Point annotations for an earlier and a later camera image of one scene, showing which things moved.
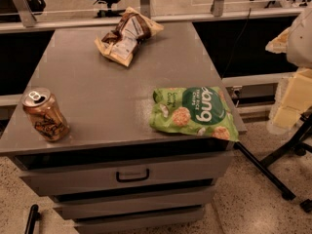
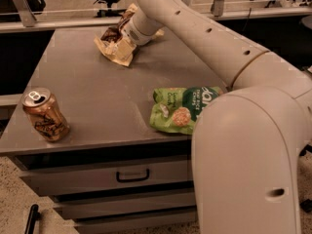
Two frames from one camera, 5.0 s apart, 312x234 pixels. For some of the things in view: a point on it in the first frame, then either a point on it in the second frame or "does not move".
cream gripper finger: [279, 44] to [125, 49]
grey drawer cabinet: [115, 174] does not move
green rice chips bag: [203, 110] does not move
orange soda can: [46, 114] does not move
